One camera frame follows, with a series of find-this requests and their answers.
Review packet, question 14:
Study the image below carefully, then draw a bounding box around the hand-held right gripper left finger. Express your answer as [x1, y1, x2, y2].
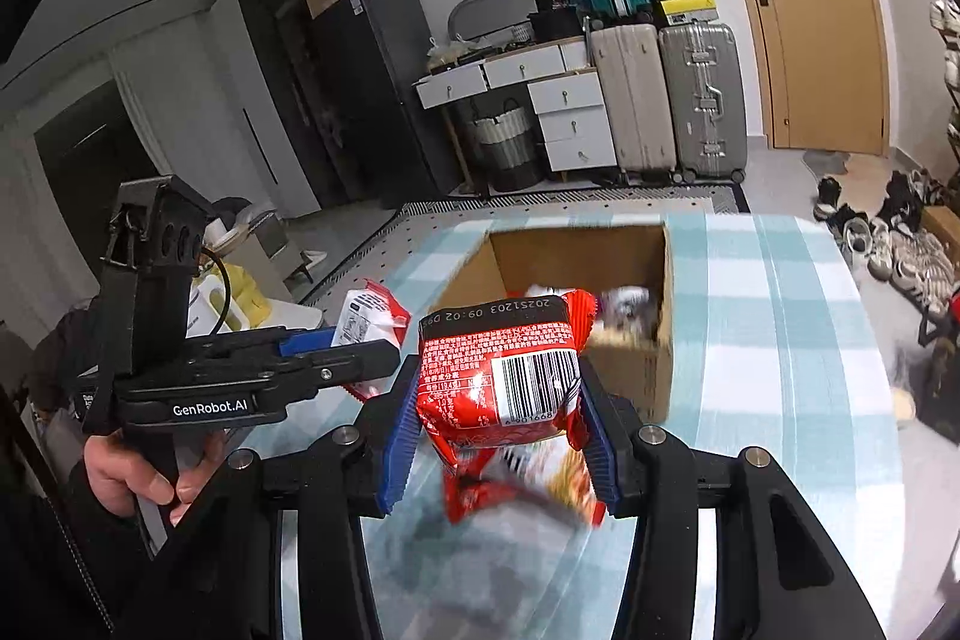
[112, 355, 422, 640]

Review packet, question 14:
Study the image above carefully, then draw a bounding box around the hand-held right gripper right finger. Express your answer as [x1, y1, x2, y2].
[580, 376, 890, 640]

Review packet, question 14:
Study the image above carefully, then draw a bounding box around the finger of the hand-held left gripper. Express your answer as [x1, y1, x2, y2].
[187, 325, 340, 372]
[255, 340, 402, 402]

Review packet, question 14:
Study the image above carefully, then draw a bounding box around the white red-edged snack packet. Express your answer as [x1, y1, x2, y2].
[330, 278, 413, 402]

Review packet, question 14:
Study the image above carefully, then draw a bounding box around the red snack packet white label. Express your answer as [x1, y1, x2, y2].
[416, 289, 610, 528]

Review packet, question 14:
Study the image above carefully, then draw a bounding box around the purple snack packet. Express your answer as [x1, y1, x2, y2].
[600, 284, 655, 326]

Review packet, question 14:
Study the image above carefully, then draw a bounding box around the person's left forearm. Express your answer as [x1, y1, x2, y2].
[15, 460, 162, 640]

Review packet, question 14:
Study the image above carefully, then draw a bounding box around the person's left hand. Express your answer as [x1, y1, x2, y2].
[82, 426, 230, 528]

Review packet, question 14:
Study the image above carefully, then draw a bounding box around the white plastic jug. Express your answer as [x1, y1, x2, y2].
[186, 276, 248, 335]

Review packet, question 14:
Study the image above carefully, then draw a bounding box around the yellow plastic bag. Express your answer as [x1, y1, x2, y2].
[221, 263, 272, 326]

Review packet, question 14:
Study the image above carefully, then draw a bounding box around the open cardboard box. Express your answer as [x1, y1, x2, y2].
[244, 209, 293, 262]

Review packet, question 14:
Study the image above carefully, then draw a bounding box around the white curtain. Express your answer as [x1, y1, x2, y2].
[109, 36, 256, 221]

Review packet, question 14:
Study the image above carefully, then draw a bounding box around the dark grey refrigerator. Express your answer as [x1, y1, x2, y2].
[311, 0, 466, 210]

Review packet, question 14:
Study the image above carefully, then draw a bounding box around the grey white woven basket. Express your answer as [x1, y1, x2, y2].
[469, 98, 545, 191]

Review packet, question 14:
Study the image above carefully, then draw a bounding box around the dark tall wardrobe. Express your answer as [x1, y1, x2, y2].
[232, 0, 353, 214]

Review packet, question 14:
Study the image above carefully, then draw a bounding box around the clear plastic bag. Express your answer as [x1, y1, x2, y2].
[427, 36, 466, 73]

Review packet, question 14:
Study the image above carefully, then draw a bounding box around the white drawer desk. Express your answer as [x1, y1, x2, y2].
[415, 40, 620, 191]

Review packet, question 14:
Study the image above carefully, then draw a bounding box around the beige suitcase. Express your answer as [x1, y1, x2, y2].
[587, 21, 680, 185]

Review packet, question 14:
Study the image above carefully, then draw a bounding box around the pile of loose sneakers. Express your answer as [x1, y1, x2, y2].
[814, 171, 960, 319]

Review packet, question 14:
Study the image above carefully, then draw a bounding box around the grey doormat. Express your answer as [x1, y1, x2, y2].
[802, 149, 852, 176]

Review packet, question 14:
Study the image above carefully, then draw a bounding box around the silver suitcase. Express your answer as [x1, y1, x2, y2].
[658, 21, 749, 185]

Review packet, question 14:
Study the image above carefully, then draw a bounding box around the grey oval mirror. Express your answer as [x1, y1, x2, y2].
[448, 0, 535, 45]

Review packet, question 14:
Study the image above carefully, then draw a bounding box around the black storage box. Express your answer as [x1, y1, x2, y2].
[527, 10, 586, 43]

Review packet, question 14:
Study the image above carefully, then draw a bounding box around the small brown cardboard box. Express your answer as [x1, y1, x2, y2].
[921, 205, 960, 244]

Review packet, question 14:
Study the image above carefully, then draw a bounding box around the tan wooden door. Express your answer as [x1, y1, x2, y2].
[694, 0, 893, 157]

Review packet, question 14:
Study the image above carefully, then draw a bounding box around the shelved shoe collection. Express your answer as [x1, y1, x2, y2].
[930, 0, 960, 82]

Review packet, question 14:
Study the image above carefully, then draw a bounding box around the black cable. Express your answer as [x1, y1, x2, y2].
[199, 246, 233, 335]

